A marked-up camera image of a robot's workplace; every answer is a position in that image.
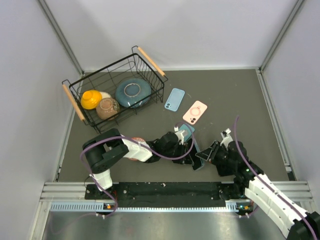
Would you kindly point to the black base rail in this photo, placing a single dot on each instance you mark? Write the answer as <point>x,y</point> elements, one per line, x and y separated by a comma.
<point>176,194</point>

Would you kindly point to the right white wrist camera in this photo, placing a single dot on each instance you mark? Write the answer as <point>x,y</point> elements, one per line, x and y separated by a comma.
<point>226,138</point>

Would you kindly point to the yellow ribbed bowl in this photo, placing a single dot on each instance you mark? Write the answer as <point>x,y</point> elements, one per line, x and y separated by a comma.
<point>90,99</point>

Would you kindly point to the teal phone face down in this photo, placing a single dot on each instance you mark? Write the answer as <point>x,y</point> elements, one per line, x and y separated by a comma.
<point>189,130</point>

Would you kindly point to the teal phone black screen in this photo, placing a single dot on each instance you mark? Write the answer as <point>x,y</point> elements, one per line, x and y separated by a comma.
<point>197,162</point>

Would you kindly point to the black wire dish basket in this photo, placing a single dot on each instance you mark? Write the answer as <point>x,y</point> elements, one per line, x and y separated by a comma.
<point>137,65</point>

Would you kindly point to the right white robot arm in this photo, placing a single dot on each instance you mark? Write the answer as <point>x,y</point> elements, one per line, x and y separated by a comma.
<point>294,222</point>

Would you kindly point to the brown ceramic bowl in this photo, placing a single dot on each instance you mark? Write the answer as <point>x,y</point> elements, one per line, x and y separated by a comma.
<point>107,109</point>

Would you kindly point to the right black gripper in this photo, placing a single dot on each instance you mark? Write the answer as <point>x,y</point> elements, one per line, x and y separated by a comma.
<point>205,154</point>

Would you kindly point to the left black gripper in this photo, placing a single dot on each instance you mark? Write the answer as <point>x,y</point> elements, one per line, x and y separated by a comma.
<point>186,160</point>

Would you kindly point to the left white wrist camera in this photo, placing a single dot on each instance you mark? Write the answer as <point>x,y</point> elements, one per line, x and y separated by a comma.
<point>180,135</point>

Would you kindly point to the red patterned bowl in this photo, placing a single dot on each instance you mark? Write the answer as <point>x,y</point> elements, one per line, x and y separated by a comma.
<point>138,150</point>

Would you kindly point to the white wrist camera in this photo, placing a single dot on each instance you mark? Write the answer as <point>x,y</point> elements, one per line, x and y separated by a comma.
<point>226,138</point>
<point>180,135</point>

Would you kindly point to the blue glazed plate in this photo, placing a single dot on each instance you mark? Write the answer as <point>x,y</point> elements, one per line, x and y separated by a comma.
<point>133,93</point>

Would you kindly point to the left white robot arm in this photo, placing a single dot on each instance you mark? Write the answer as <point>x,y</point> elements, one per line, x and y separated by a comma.
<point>105,150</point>

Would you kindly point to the pink phone case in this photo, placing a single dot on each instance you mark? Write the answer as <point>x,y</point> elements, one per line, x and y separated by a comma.
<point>194,113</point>

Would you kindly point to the light blue phone case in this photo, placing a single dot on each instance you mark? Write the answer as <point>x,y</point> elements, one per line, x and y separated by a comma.
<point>174,99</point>

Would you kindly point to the cream patterned bowl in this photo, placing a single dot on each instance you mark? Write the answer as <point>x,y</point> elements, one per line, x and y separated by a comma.
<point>105,95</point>

